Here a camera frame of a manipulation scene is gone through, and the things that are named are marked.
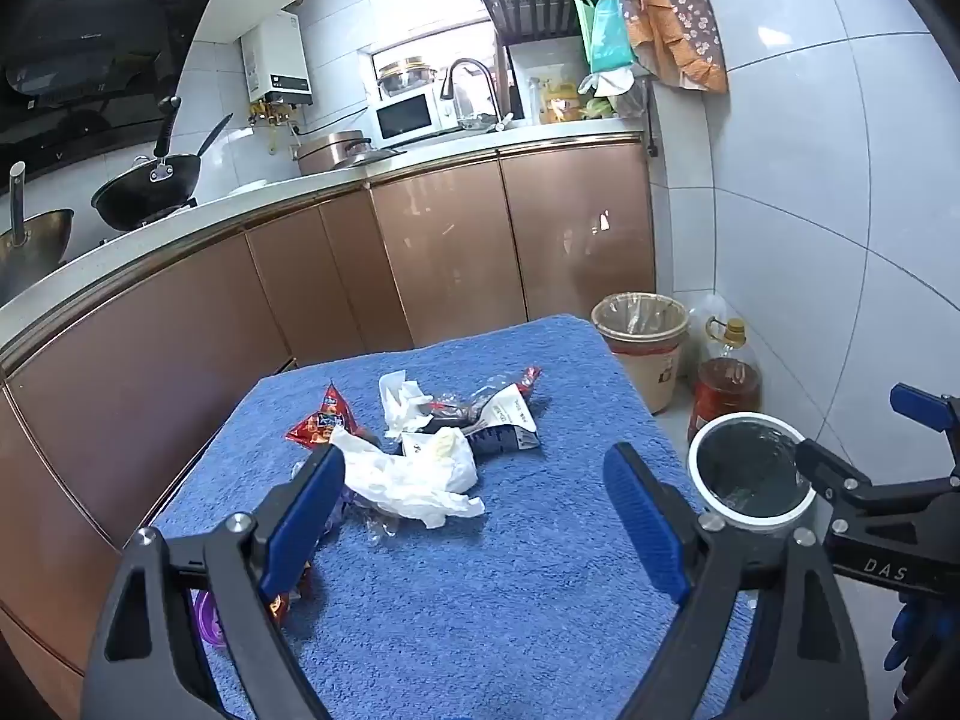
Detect small red wrapper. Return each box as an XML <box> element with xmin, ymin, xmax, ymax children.
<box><xmin>266</xmin><ymin>562</ymin><xmax>316</xmax><ymax>627</ymax></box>

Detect yellow packet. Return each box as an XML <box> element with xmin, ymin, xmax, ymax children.
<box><xmin>540</xmin><ymin>79</ymin><xmax>582</xmax><ymax>125</ymax></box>

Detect white crumpled tissue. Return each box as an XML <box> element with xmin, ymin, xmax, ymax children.
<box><xmin>377</xmin><ymin>371</ymin><xmax>432</xmax><ymax>440</ymax></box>

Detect white plastic bag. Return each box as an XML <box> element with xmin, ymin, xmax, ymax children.
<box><xmin>330</xmin><ymin>427</ymin><xmax>487</xmax><ymax>530</ymax></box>

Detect person's right hand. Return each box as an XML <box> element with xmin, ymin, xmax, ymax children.
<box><xmin>883</xmin><ymin>589</ymin><xmax>940</xmax><ymax>691</ymax></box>

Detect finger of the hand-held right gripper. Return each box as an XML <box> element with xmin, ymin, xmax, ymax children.
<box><xmin>889</xmin><ymin>382</ymin><xmax>960</xmax><ymax>440</ymax></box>
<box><xmin>795</xmin><ymin>437</ymin><xmax>877</xmax><ymax>520</ymax></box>

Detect beige bin with liner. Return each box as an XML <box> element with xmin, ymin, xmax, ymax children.
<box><xmin>591</xmin><ymin>292</ymin><xmax>691</xmax><ymax>415</ymax></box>

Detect black range hood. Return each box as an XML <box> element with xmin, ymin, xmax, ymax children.
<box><xmin>0</xmin><ymin>0</ymin><xmax>226</xmax><ymax>166</ymax></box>

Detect copper pot with lid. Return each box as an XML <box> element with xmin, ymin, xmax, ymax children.
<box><xmin>296</xmin><ymin>130</ymin><xmax>406</xmax><ymax>175</ymax></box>

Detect steel pot with glass lid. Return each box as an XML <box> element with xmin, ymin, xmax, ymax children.
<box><xmin>377</xmin><ymin>56</ymin><xmax>437</xmax><ymax>98</ymax></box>

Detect clear wrapper with red end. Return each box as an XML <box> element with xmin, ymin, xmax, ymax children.
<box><xmin>480</xmin><ymin>366</ymin><xmax>542</xmax><ymax>406</ymax></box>

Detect purple lid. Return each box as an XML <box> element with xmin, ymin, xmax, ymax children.
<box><xmin>193</xmin><ymin>589</ymin><xmax>230</xmax><ymax>650</ymax></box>

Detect white microwave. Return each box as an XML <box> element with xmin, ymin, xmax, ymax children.
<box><xmin>373</xmin><ymin>86</ymin><xmax>440</xmax><ymax>149</ymax></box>

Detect black and white packet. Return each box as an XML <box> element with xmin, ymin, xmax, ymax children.
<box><xmin>420</xmin><ymin>382</ymin><xmax>541</xmax><ymax>458</ymax></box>

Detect steel faucet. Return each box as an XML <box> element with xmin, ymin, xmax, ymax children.
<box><xmin>441</xmin><ymin>58</ymin><xmax>505</xmax><ymax>128</ymax></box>

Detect white kitchen countertop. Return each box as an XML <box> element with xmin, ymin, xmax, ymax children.
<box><xmin>0</xmin><ymin>116</ymin><xmax>646</xmax><ymax>350</ymax></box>

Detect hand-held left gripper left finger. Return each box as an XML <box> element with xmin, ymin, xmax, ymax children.
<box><xmin>79</xmin><ymin>444</ymin><xmax>346</xmax><ymax>720</ymax></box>

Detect white water heater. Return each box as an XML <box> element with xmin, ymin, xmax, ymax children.
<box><xmin>241</xmin><ymin>11</ymin><xmax>314</xmax><ymax>104</ymax></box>

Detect red snack wrapper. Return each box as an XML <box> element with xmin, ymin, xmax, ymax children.
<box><xmin>285</xmin><ymin>384</ymin><xmax>355</xmax><ymax>451</ymax></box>

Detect brass pipe fittings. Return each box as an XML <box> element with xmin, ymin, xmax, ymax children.
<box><xmin>250</xmin><ymin>101</ymin><xmax>301</xmax><ymax>151</ymax></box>

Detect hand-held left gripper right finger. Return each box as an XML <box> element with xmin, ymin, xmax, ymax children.
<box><xmin>604</xmin><ymin>444</ymin><xmax>878</xmax><ymax>720</ymax></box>

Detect brown kitchen cabinets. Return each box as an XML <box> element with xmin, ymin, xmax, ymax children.
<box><xmin>0</xmin><ymin>131</ymin><xmax>661</xmax><ymax>698</ymax></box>

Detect orange floral cloth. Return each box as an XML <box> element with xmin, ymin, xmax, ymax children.
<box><xmin>609</xmin><ymin>0</ymin><xmax>730</xmax><ymax>95</ymax></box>

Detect teal plastic bag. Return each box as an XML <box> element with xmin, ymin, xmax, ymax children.
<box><xmin>574</xmin><ymin>0</ymin><xmax>638</xmax><ymax>76</ymax></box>

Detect blue towel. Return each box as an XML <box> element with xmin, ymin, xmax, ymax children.
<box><xmin>150</xmin><ymin>315</ymin><xmax>758</xmax><ymax>720</ymax></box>

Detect black dish rack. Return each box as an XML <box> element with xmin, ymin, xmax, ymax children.
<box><xmin>466</xmin><ymin>0</ymin><xmax>612</xmax><ymax>121</ymax></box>

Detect clear plastic wrapper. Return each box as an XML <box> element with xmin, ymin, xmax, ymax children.
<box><xmin>341</xmin><ymin>495</ymin><xmax>406</xmax><ymax>541</ymax></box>

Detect black wok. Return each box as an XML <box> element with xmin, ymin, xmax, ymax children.
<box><xmin>91</xmin><ymin>96</ymin><xmax>235</xmax><ymax>230</ymax></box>

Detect cooking oil bottle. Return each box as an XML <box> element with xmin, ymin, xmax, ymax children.
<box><xmin>688</xmin><ymin>296</ymin><xmax>763</xmax><ymax>445</ymax></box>

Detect white round bin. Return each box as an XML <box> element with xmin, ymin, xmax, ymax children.
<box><xmin>688</xmin><ymin>412</ymin><xmax>817</xmax><ymax>537</ymax></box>

